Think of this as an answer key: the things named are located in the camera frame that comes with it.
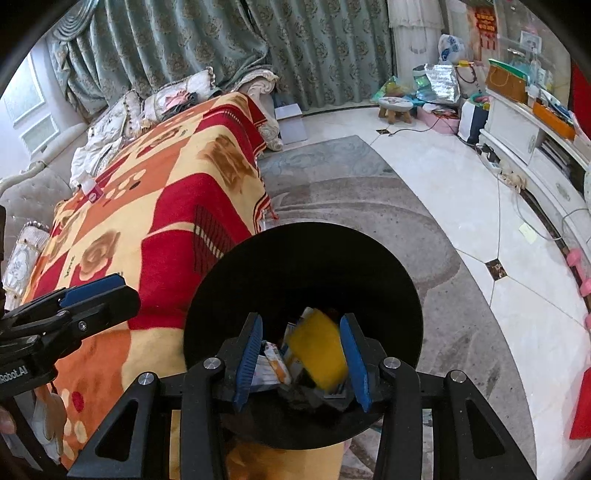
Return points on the white power strip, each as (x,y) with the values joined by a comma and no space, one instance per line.
(501,168)

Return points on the silver insulated bag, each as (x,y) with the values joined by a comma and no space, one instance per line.
(438,83)

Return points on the white low cabinet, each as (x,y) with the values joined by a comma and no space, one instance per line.
(531,134)

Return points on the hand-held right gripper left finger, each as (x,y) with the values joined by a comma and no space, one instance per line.
(247,364)

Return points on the pink basin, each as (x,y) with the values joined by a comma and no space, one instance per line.
(438,122)

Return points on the white lace cover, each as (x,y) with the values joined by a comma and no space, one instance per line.
(415,41)

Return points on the green patterned curtain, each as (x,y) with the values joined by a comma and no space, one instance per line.
(207,46)

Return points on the black round bin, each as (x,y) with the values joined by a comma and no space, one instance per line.
(300,263)

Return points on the pile of clothes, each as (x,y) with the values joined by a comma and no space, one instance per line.
(178,99)

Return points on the dark blue white bag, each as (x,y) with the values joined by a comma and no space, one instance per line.
(472,122)

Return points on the green yellow sponge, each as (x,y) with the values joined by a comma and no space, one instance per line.
(318,346)

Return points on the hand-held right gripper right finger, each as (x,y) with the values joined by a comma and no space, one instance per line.
(355,364)

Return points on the white panelled door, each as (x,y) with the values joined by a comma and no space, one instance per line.
(32,110)

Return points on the person's left hand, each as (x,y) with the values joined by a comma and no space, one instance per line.
(7,421)

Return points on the cream patterned cushion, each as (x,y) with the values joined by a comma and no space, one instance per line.
(157,104)
(115,115)

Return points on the grey tufted sofa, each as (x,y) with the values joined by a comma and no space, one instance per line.
(27,189)

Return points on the grey patterned rug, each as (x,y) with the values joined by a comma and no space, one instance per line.
(369,198)

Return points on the yellow paper bag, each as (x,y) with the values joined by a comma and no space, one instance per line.
(508,83)

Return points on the white plastic bag blue print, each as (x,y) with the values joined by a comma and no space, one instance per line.
(451,48)

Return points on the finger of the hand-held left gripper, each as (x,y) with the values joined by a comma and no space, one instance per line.
(92,288)
(106,311)

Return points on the printed blanket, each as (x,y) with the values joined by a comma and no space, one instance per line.
(161,207)

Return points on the small wooden stool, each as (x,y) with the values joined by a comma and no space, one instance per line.
(396,108)

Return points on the red wall hanging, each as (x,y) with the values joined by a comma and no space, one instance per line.
(484,25)

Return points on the white crumpled cloth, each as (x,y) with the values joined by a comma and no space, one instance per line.
(92,157)

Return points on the pink dumbbell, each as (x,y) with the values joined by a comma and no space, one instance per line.
(581,272)

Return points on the white pill bottle pink label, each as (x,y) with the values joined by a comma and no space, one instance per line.
(93,193)

